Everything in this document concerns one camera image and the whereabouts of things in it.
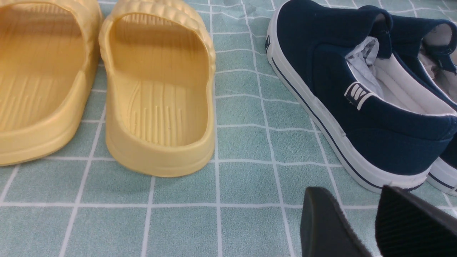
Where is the green checkered tablecloth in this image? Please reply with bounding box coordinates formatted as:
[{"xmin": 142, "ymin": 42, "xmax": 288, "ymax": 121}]
[{"xmin": 0, "ymin": 0, "xmax": 457, "ymax": 257}]

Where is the right yellow rubber slipper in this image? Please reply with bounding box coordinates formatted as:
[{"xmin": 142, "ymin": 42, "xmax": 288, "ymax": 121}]
[{"xmin": 99, "ymin": 0, "xmax": 216, "ymax": 177}]

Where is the left yellow rubber slipper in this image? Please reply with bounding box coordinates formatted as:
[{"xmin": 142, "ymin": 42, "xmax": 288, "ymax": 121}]
[{"xmin": 0, "ymin": 0, "xmax": 104, "ymax": 166}]

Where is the yellow rubber slipper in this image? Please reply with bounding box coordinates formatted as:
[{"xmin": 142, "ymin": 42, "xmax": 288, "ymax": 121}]
[
  {"xmin": 99, "ymin": 0, "xmax": 216, "ymax": 177},
  {"xmin": 0, "ymin": 0, "xmax": 104, "ymax": 166}
]

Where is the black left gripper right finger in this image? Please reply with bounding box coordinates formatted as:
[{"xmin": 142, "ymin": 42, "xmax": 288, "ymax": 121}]
[{"xmin": 375, "ymin": 185, "xmax": 457, "ymax": 257}]

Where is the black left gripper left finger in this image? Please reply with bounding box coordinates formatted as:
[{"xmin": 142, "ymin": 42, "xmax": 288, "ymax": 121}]
[{"xmin": 300, "ymin": 187, "xmax": 372, "ymax": 257}]

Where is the navy canvas shoe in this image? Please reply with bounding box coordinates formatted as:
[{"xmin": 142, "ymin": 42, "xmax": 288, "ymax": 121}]
[
  {"xmin": 390, "ymin": 15, "xmax": 457, "ymax": 196},
  {"xmin": 265, "ymin": 0, "xmax": 456, "ymax": 193}
]

